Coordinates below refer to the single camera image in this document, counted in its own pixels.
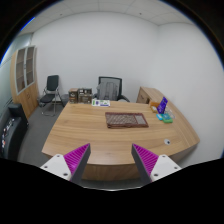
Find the black leather sofa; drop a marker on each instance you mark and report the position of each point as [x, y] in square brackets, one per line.
[13, 127]

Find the dark brown box right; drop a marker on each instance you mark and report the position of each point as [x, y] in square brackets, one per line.
[85, 95]

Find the dark brown box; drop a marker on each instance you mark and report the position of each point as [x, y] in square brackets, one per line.
[73, 95]
[85, 95]

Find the dark brown box left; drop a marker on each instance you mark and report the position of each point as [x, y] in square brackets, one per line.
[73, 95]

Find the wooden side cabinet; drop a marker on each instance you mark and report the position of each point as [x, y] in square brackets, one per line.
[146, 95]

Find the grey mesh office chair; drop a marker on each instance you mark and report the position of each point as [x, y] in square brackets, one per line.
[109, 88]

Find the wooden glass-door cabinet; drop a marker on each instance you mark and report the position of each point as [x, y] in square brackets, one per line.
[23, 79]

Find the black visitor chair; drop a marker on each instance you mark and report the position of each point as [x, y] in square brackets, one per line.
[50, 94]

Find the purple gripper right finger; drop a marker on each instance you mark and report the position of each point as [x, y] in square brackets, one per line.
[151, 166]

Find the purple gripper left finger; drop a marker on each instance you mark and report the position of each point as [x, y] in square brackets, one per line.
[69, 166]

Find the white green paper booklet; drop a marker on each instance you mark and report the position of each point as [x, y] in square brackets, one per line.
[100, 103]

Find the blue small box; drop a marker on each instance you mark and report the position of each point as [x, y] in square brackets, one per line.
[159, 116]

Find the wooden office desk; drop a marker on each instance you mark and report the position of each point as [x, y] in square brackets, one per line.
[111, 158]

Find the orange small box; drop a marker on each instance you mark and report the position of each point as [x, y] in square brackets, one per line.
[153, 105]

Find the green small box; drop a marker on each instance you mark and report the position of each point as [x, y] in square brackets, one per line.
[167, 119]

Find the small white round object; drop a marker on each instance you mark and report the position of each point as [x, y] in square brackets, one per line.
[167, 141]

